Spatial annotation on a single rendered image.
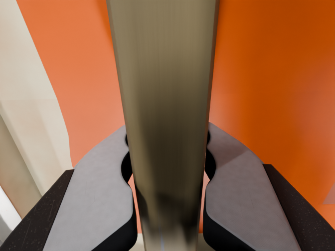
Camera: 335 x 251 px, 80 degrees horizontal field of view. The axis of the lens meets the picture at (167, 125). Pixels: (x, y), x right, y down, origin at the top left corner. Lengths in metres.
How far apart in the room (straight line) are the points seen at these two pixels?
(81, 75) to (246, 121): 0.15
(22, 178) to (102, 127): 0.10
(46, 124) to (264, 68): 0.20
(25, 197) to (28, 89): 0.12
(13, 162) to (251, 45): 0.24
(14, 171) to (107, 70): 0.14
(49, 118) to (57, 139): 0.02
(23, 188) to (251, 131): 0.24
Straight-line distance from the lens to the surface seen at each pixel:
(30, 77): 0.20
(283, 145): 0.23
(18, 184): 0.25
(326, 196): 0.32
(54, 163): 0.24
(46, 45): 0.19
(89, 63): 0.18
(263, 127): 0.21
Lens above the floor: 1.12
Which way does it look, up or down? 59 degrees down
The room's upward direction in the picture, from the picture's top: 179 degrees clockwise
